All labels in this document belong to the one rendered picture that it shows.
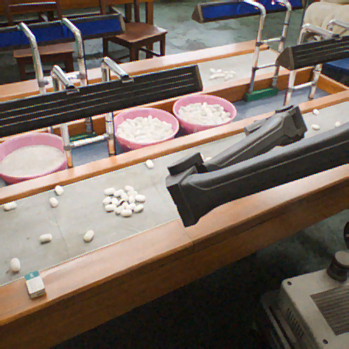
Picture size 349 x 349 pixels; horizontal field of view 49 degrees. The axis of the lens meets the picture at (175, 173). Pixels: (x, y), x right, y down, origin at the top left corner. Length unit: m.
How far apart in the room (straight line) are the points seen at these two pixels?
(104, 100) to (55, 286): 0.48
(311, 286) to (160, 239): 0.59
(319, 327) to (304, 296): 0.11
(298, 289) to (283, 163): 0.87
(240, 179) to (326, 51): 0.98
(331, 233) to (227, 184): 1.78
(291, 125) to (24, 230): 0.77
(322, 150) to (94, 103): 0.64
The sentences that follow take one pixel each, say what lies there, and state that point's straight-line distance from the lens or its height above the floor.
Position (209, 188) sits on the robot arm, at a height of 1.17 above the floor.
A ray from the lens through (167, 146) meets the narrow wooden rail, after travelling 1.40.
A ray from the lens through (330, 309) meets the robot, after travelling 1.39.
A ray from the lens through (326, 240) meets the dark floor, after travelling 2.29.
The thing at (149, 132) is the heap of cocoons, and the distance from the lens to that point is 1.53.
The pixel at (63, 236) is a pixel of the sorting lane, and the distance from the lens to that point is 1.13.
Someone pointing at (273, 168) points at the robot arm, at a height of 1.22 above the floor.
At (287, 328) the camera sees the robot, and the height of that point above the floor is 0.36.
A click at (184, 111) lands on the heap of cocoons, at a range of 1.70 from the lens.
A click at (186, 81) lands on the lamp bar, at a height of 1.08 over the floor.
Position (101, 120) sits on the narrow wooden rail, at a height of 0.75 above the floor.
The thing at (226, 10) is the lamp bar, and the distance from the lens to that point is 1.87.
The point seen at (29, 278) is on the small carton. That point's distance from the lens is 1.00.
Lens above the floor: 1.55
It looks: 38 degrees down
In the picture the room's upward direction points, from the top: 3 degrees clockwise
